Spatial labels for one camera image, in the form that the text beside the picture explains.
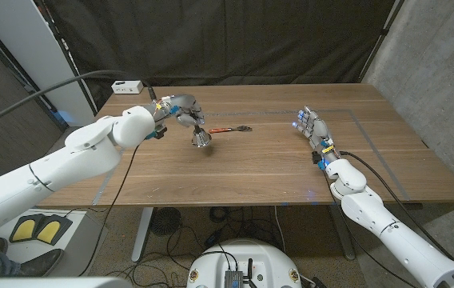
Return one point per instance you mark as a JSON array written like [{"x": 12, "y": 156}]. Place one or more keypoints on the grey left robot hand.
[{"x": 185, "y": 106}]

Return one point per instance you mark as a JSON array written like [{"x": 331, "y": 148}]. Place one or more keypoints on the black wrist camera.
[
  {"x": 316, "y": 158},
  {"x": 157, "y": 133}
]

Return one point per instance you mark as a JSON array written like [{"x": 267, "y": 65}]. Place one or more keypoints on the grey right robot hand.
[{"x": 318, "y": 130}]

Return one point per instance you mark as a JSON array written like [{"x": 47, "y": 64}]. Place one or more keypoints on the grey electronics box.
[{"x": 233, "y": 279}]

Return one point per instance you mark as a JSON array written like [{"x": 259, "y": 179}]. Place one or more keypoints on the black backdrop stand pole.
[
  {"x": 66, "y": 56},
  {"x": 381, "y": 40}
]

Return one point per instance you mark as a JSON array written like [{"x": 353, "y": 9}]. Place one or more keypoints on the white table leg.
[{"x": 142, "y": 236}]

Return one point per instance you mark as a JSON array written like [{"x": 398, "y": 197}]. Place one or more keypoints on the grey tape outline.
[{"x": 251, "y": 114}]

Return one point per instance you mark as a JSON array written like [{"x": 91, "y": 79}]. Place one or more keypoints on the white leaning wall panel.
[{"x": 31, "y": 48}]

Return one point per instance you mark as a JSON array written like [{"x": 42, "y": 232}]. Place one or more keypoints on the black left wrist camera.
[{"x": 157, "y": 133}]

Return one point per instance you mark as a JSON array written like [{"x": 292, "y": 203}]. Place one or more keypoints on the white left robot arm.
[{"x": 71, "y": 156}]

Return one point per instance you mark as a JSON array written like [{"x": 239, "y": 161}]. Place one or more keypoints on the yellow and black foot pedal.
[
  {"x": 25, "y": 231},
  {"x": 51, "y": 232}
]

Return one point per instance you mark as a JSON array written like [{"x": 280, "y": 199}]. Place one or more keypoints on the grey table leg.
[{"x": 343, "y": 236}]

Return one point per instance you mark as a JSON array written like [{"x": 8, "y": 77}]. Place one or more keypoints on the black backdrop curtain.
[{"x": 219, "y": 40}]

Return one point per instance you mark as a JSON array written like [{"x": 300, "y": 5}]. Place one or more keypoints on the white power strip box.
[{"x": 127, "y": 87}]

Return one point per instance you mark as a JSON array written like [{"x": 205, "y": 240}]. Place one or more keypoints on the black antenna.
[{"x": 249, "y": 269}]

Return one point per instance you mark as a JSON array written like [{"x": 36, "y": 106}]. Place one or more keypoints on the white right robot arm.
[{"x": 403, "y": 240}]

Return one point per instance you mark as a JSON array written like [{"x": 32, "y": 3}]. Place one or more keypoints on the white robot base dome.
[{"x": 251, "y": 256}]

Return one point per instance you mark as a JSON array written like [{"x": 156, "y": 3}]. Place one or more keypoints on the black round fan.
[{"x": 166, "y": 222}]

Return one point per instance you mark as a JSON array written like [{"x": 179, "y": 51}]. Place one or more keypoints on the white platform board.
[{"x": 83, "y": 240}]

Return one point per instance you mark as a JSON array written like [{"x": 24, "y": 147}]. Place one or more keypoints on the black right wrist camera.
[{"x": 316, "y": 158}]

